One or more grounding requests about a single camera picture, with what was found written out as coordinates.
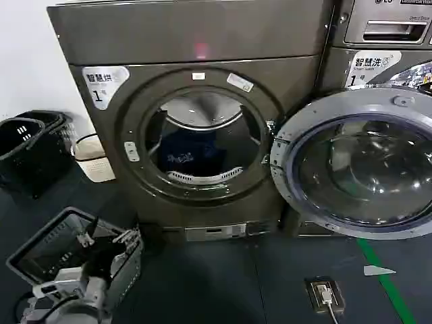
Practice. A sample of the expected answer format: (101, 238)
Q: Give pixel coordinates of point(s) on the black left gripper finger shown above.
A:
(128, 239)
(86, 238)

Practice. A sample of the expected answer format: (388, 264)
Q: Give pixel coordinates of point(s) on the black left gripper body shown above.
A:
(99, 260)

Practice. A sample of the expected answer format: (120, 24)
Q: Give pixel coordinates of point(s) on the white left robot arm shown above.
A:
(77, 297)

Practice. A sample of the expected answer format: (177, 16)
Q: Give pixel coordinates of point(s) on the grey plastic laundry basket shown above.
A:
(47, 236)

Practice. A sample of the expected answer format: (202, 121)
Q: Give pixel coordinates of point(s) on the white plastic bin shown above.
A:
(96, 167)

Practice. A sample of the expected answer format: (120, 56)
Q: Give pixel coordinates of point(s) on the black plastic laundry basket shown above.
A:
(55, 118)
(20, 168)

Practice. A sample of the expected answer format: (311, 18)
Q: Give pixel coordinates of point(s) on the dark blue garment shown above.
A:
(189, 152)

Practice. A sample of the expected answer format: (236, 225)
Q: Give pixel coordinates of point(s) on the metal floor socket box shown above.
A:
(312, 297)

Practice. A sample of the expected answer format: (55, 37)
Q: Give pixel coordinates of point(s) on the grey front-loading dryer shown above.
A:
(216, 37)

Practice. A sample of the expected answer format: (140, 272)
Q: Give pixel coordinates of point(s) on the round glass dryer door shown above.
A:
(364, 168)

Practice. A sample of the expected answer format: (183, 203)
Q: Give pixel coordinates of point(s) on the white triangular floor marker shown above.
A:
(374, 270)

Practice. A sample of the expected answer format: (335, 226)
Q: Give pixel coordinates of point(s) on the green floor tape strip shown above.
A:
(381, 276)

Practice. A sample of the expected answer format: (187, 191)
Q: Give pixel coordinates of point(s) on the grey washer with label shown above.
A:
(337, 72)

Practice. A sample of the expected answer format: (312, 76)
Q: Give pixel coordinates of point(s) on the grey machine with drawer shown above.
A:
(388, 20)

